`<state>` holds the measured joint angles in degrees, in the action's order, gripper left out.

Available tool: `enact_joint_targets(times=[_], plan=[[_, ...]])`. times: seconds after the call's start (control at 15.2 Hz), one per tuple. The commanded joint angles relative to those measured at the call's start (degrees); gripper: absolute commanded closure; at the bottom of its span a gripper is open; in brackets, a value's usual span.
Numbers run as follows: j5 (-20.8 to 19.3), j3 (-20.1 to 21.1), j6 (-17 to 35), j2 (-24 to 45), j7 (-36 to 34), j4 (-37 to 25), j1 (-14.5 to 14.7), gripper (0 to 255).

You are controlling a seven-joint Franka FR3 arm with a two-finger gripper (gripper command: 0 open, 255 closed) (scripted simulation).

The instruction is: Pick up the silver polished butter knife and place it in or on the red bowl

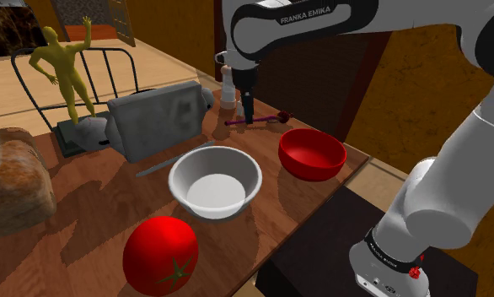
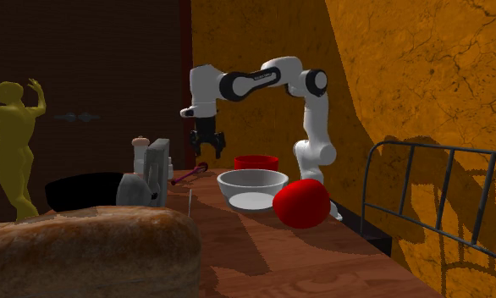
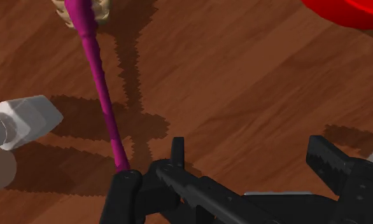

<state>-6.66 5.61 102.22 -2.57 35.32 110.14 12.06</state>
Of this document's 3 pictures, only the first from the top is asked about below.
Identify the red bowl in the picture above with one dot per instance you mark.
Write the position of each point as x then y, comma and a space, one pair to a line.
310, 156

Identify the white rounded object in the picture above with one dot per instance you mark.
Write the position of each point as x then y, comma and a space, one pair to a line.
90, 132

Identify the wooden table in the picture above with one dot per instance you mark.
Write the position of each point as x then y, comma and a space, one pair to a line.
86, 214

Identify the white bowl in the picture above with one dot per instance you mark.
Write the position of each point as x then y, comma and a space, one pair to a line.
214, 189

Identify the purple honey dipper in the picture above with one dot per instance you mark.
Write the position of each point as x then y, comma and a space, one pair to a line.
267, 119

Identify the dark wall picture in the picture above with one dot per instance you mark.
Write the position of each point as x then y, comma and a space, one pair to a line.
6, 26

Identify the brown panelled door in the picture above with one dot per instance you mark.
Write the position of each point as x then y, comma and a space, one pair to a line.
121, 20

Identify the grey knife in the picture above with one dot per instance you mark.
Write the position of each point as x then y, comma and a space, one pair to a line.
169, 161

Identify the small white shaker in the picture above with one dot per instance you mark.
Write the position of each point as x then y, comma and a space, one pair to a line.
240, 109

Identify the black metal chair frame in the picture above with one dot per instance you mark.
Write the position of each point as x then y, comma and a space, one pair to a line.
23, 84

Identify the grey toaster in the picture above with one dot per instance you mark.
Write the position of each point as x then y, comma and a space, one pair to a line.
156, 119

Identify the red tomato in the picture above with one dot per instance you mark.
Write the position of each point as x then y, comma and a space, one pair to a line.
158, 251

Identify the brown bread loaf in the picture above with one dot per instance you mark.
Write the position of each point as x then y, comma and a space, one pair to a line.
12, 185

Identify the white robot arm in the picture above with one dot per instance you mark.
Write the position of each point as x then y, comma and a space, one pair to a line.
444, 185

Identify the yellow human figure on base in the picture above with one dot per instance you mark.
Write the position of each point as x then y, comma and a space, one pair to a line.
66, 70

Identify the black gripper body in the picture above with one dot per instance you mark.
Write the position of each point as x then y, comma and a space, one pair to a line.
246, 80

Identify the dark robot stand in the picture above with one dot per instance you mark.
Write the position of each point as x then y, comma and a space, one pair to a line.
321, 242

